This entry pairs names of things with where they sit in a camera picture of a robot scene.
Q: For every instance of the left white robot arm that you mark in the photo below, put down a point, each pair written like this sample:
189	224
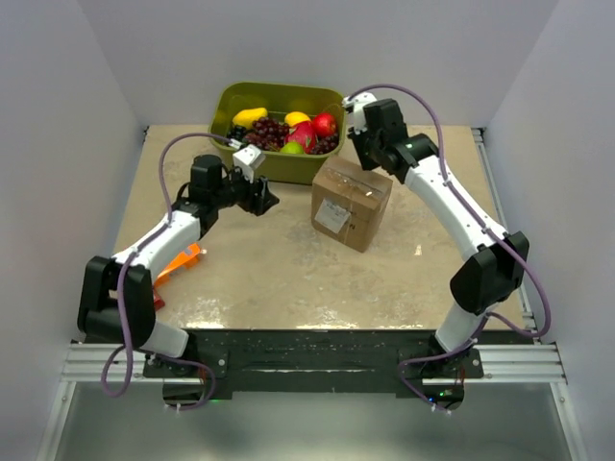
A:
117	300

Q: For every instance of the dark red grape bunch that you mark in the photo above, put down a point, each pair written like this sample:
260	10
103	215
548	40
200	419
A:
325	145

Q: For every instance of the red apple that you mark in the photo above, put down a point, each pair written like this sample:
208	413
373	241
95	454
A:
324	125

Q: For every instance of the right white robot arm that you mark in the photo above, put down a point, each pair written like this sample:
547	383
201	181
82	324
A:
492	257

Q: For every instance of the pink dragon fruit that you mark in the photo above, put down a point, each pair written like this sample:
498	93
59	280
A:
303	134

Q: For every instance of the dark black grape bunch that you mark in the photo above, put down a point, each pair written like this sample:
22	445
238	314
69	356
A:
237	133

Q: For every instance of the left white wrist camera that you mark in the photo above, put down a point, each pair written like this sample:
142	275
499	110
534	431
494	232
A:
248	158

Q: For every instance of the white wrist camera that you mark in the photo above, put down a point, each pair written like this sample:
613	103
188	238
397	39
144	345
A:
354	105
248	158

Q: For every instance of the orange carton box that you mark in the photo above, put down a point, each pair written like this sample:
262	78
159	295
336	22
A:
186	259

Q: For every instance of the red small box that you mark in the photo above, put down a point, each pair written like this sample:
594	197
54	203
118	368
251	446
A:
159	303

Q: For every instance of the yellow lemon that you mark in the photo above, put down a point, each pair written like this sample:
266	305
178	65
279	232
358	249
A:
295	118

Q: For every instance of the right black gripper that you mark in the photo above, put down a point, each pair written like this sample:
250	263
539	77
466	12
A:
368	164

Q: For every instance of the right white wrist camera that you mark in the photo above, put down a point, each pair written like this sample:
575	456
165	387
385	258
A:
354	105

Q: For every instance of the green lime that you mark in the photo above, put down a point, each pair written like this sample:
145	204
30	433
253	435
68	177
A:
292	148

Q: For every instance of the brown cardboard express box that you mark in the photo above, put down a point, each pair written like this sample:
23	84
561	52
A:
348	203

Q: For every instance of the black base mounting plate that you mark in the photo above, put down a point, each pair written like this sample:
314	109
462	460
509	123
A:
220	363

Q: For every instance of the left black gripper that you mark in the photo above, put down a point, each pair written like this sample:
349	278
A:
259	200

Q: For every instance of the yellow mango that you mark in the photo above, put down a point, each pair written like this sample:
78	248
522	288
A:
247	117

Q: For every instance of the olive green plastic bin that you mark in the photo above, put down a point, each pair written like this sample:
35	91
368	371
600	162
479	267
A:
279	100

